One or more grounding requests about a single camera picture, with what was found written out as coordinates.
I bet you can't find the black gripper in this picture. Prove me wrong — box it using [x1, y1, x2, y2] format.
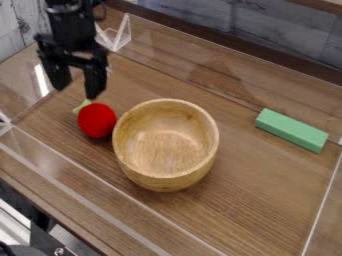
[35, 9, 108, 99]

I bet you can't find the red plush fruit green leaf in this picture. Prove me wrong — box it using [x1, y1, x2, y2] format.
[72, 99, 118, 139]

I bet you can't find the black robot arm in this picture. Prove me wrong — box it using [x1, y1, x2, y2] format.
[35, 0, 108, 99]

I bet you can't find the wooden bowl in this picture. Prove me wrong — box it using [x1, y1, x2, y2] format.
[112, 98, 221, 192]

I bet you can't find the green rectangular block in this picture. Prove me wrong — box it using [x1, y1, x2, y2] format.
[255, 108, 329, 154]

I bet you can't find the clear acrylic tray enclosure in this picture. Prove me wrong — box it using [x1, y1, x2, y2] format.
[0, 13, 342, 256]

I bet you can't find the black camera mount with cable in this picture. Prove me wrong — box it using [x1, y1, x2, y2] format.
[0, 219, 91, 256]

